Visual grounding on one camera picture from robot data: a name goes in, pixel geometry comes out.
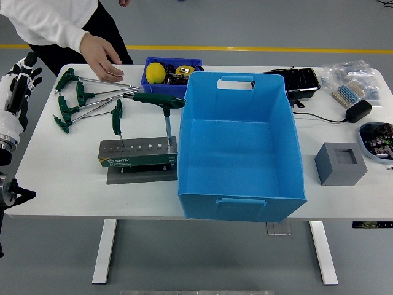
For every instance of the dark electronic parts heap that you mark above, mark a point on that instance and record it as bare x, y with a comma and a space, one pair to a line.
380, 138

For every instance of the black table control panel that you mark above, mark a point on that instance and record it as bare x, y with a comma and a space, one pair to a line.
371, 224

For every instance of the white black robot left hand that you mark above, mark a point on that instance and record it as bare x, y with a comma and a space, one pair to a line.
9, 123

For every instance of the person's right hand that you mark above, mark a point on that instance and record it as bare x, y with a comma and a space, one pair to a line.
99, 55

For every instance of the small blue plastic bin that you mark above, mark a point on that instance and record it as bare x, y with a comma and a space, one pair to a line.
162, 87

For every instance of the person's right forearm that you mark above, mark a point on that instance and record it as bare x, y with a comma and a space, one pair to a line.
61, 33

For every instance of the green metal wrench holder stand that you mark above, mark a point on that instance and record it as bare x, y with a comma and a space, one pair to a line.
138, 159

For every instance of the yellow tape measure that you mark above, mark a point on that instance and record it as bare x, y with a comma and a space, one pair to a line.
184, 70

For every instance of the grey metal table bracket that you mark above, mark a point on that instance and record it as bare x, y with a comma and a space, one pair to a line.
277, 228

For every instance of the black power adapter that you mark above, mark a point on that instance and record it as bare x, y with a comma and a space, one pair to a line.
358, 111

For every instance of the large blue folding box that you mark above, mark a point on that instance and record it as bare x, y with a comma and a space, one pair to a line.
233, 153

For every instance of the person's left hand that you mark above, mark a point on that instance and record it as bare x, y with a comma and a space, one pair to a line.
124, 2

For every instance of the white table leg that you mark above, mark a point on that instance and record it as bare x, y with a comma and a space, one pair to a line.
324, 252
104, 252

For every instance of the grey hollow cube block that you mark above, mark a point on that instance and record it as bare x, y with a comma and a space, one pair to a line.
340, 172

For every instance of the blue resistor strip bundle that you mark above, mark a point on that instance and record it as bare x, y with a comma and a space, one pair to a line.
348, 92

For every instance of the blue-rimmed oval tray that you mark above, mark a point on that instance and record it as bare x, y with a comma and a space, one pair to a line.
363, 141

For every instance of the yellow lemon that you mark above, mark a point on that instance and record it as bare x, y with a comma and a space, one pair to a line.
155, 73

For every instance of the clear plastic parts bag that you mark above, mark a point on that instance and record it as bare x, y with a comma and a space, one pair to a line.
374, 93
347, 69

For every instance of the black plastic tray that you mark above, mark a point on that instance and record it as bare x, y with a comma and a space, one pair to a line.
301, 81

